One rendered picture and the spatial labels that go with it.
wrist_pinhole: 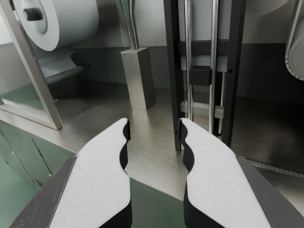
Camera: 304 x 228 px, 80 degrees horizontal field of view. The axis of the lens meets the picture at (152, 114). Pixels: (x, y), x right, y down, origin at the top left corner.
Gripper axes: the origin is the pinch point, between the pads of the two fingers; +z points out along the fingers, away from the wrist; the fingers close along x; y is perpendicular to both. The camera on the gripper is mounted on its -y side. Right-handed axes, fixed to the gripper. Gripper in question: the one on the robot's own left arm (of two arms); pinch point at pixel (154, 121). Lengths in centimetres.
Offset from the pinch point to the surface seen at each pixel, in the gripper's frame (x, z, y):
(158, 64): 5, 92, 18
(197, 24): 10.7, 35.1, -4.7
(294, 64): 34.6, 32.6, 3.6
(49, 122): -45, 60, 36
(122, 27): -15, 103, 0
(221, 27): 15.4, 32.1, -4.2
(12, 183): -135, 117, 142
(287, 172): 36, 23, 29
